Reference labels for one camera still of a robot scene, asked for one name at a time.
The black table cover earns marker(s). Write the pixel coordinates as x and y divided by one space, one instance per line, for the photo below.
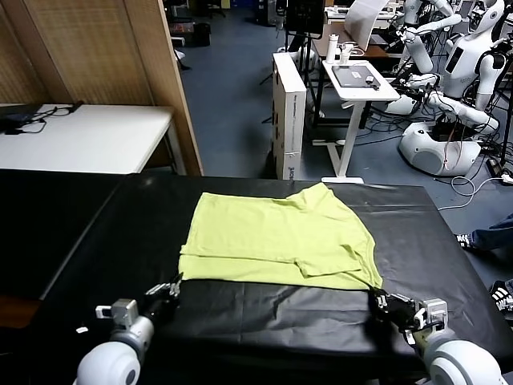
120 248

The blue jeans leg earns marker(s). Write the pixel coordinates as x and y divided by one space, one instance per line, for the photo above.
497 236

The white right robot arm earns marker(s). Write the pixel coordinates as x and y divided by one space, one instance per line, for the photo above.
453 361

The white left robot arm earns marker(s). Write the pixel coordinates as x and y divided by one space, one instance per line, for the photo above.
116 357

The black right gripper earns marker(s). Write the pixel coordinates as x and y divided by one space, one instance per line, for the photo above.
401 310

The white drinking bottle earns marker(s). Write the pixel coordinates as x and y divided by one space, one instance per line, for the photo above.
331 50

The black pouch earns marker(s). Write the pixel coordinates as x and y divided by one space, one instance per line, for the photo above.
16 119

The grey closed laptop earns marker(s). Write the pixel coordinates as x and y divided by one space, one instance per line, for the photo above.
352 75

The yellow-green t-shirt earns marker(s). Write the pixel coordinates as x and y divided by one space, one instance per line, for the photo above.
272 232

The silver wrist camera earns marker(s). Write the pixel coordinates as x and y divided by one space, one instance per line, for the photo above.
120 313
433 314

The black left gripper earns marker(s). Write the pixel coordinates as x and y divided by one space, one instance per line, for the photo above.
160 306

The tall white cardboard box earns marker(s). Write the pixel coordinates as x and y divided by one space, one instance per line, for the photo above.
290 120

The white humanoid robot with base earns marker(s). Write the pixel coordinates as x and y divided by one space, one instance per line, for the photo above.
465 68

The white adjustable side desk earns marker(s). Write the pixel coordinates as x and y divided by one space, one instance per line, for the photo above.
360 91

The brown wooden desk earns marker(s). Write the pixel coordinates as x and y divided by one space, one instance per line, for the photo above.
376 51

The white folding table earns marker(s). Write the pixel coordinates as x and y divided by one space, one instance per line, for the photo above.
100 136

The black waste bin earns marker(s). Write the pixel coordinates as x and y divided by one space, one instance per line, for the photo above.
202 35

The black monitor panel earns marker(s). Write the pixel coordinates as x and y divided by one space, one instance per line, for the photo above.
304 16

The wooden partition screen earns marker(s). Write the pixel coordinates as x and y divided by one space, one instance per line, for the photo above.
100 48

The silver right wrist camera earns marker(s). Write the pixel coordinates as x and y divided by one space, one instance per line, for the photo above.
433 314

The black white striped sneaker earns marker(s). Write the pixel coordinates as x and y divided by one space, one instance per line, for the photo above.
465 241
503 296

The small black device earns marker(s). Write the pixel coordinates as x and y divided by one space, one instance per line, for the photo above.
373 83

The white cup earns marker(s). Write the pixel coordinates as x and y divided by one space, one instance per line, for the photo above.
345 55

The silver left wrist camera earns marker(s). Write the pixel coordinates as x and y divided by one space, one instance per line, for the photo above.
120 313

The curved white sheet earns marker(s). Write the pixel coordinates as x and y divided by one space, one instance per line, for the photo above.
362 24

